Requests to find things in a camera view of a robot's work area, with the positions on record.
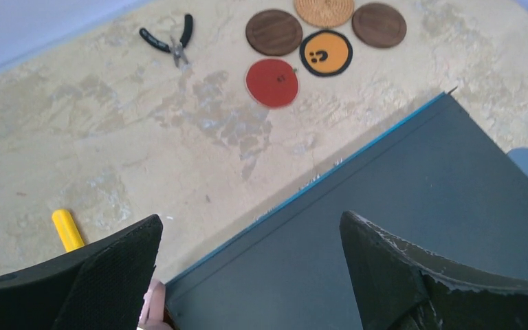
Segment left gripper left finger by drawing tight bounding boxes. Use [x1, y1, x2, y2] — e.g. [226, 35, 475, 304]
[0, 214, 163, 329]

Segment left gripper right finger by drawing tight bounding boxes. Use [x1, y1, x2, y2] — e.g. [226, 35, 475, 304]
[339, 211, 528, 329]

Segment red apple coaster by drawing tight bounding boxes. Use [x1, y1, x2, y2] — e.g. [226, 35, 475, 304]
[245, 58, 300, 109]

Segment orange smiley coaster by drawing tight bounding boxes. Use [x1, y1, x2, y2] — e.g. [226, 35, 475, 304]
[299, 30, 353, 77]

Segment dark brown wooden coaster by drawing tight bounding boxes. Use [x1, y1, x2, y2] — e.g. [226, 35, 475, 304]
[351, 2, 407, 49]

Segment dark rectangular board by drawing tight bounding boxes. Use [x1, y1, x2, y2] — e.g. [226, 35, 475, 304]
[166, 93, 528, 329]

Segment black pliers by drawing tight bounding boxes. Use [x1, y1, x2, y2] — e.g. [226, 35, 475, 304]
[139, 14, 194, 68]

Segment pink handled white mug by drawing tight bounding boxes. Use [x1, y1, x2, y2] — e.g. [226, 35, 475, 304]
[137, 278, 173, 330]

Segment yellow handled screwdriver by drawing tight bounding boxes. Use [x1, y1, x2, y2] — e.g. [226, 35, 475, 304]
[52, 209, 85, 252]

